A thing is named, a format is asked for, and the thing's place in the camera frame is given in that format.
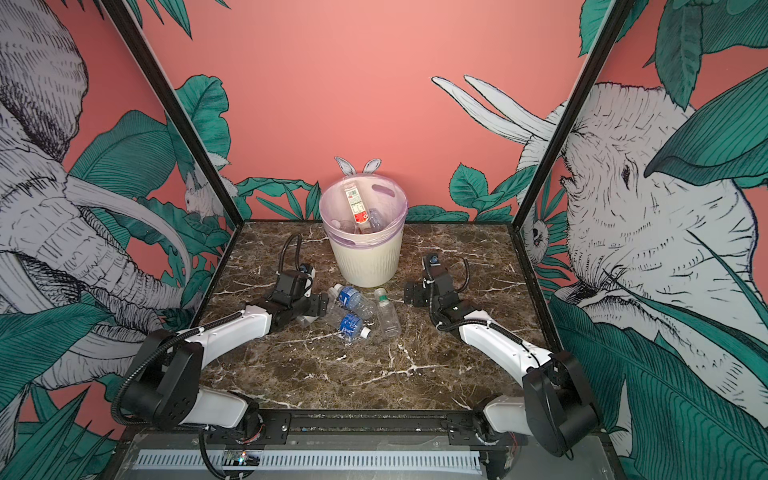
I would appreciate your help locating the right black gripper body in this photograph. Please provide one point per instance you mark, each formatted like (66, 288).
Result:
(423, 297)

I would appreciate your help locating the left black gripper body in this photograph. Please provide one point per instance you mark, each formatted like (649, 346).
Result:
(301, 306)

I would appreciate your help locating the blue label bottle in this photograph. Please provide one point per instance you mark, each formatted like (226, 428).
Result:
(347, 324)
(348, 298)

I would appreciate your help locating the green neck bottle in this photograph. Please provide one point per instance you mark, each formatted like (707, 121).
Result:
(389, 324)

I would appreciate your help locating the clear bottle red white label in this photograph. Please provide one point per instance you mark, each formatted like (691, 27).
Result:
(357, 207)

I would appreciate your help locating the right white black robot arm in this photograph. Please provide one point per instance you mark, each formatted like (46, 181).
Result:
(558, 406)

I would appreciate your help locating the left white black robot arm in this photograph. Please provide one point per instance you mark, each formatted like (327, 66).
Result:
(162, 387)

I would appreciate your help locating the white ribbed trash bin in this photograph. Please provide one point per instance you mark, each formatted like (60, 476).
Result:
(367, 266)

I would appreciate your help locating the pink bin liner bag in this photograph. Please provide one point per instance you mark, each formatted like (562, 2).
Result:
(377, 192)

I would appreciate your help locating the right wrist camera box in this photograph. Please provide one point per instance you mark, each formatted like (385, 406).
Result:
(431, 261)

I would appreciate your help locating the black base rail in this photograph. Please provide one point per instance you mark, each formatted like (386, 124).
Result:
(464, 428)

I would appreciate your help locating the white slotted cable duct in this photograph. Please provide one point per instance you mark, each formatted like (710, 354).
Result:
(461, 462)

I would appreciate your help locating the left black frame post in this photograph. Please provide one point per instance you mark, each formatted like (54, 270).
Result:
(122, 18)

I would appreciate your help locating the black frame post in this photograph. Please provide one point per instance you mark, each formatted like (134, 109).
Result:
(122, 18)
(610, 29)

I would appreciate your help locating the right black frame post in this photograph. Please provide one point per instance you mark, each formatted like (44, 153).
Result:
(610, 29)

